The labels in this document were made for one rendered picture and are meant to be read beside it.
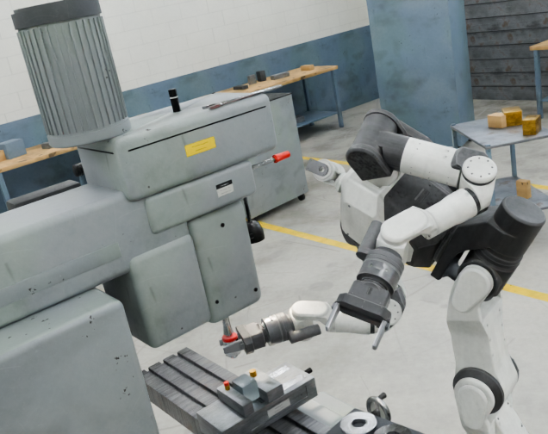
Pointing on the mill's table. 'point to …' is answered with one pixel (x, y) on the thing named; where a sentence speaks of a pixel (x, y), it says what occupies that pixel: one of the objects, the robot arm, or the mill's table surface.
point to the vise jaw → (268, 387)
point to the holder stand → (368, 424)
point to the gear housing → (200, 196)
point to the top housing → (180, 145)
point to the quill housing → (225, 260)
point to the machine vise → (231, 421)
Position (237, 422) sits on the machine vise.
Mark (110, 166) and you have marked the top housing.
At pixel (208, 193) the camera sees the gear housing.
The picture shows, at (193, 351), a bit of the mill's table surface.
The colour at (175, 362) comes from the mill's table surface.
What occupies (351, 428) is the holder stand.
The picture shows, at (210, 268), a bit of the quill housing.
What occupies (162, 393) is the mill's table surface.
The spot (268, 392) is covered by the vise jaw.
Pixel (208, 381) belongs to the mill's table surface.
